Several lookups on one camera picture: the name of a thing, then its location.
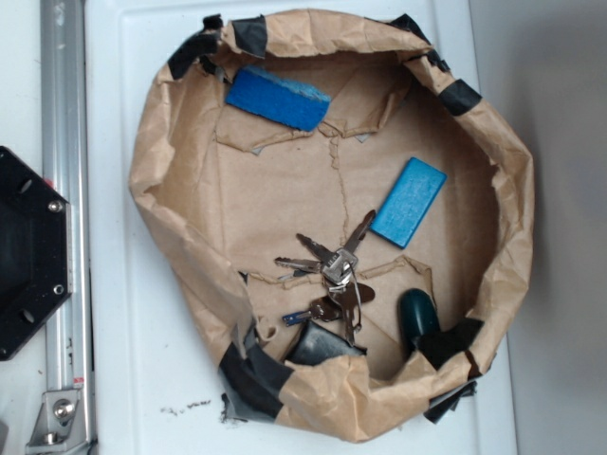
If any brown paper bag bin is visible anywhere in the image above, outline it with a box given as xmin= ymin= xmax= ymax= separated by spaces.
xmin=129 ymin=9 xmax=534 ymax=443

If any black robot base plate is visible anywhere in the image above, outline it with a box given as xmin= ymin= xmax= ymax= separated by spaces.
xmin=1 ymin=147 xmax=71 ymax=361

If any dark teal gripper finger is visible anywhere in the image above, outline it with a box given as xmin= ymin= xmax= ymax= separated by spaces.
xmin=397 ymin=288 xmax=440 ymax=354
xmin=285 ymin=320 xmax=367 ymax=366

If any white tray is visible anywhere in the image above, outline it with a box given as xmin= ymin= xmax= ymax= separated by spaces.
xmin=84 ymin=1 xmax=517 ymax=454

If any aluminium frame rail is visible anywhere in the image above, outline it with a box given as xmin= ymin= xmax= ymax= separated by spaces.
xmin=25 ymin=1 xmax=98 ymax=454

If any light blue wooden block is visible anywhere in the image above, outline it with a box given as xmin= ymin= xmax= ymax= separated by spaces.
xmin=371 ymin=157 xmax=447 ymax=248

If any bunch of silver keys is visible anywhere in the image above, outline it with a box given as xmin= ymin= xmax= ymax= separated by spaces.
xmin=274 ymin=209 xmax=377 ymax=347

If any blue sponge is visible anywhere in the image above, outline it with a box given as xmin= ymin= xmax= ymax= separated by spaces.
xmin=226 ymin=65 xmax=331 ymax=132

